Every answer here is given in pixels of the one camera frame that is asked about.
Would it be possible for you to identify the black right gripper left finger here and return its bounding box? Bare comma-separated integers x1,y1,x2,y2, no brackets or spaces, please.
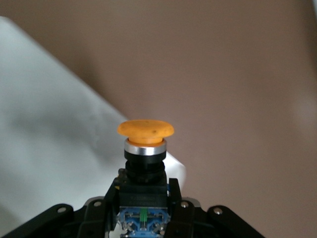
0,177,122,238

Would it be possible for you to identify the orange mushroom push button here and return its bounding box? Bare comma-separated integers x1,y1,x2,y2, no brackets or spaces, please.
115,119,175,238

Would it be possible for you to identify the white cabinet housing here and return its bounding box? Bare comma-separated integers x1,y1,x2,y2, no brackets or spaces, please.
0,16,129,224

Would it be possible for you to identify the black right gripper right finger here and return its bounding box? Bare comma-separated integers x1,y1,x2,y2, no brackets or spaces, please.
164,178,265,238

